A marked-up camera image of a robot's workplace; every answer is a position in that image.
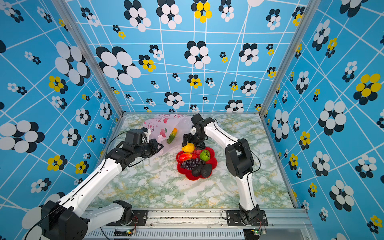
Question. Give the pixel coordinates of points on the left aluminium corner post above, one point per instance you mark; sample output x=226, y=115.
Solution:
x=78, y=36

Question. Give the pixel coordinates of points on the dark avocado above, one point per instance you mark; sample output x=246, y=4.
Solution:
x=206, y=171
x=196, y=171

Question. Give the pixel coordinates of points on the green circuit board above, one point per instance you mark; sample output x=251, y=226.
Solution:
x=251, y=234
x=123, y=233

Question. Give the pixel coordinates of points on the dark purple grape bunch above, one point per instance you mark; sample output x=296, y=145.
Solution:
x=192, y=163

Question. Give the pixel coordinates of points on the yellow lemon fruit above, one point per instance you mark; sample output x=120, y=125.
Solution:
x=188, y=148

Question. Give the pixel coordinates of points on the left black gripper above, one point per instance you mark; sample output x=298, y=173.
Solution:
x=155, y=147

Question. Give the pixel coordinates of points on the red yellow mango fruit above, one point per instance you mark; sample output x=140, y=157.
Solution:
x=184, y=157

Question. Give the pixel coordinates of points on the right aluminium corner post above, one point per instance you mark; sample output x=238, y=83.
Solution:
x=310, y=11

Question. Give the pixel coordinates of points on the pink printed plastic bag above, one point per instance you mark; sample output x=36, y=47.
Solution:
x=162, y=125

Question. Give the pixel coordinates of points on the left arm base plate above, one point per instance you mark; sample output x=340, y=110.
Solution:
x=136, y=217

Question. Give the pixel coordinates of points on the red flower-shaped plate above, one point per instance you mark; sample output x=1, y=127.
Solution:
x=213, y=161

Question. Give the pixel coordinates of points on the aluminium front rail frame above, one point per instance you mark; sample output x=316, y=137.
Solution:
x=209, y=224

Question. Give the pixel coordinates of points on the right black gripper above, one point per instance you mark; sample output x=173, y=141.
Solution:
x=199, y=146

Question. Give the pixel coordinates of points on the aluminium corner post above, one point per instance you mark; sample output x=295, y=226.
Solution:
x=310, y=11
x=78, y=36

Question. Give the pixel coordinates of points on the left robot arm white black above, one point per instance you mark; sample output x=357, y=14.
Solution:
x=66, y=219

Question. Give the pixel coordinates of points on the right green circuit board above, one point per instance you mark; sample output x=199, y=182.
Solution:
x=251, y=234

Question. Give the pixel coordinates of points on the dark avocado left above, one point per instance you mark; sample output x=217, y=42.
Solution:
x=196, y=171

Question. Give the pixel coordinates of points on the green round fruit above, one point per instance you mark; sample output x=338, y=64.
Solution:
x=205, y=155

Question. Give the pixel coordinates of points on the green orange papaya fruit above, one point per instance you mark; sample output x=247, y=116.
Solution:
x=172, y=136

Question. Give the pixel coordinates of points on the left green circuit board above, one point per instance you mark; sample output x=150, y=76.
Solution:
x=123, y=233

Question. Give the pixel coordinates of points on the dark avocado right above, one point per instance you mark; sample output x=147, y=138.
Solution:
x=206, y=171

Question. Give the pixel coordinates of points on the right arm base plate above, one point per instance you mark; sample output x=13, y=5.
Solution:
x=237, y=218

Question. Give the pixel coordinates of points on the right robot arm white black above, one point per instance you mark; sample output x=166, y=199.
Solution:
x=239, y=162

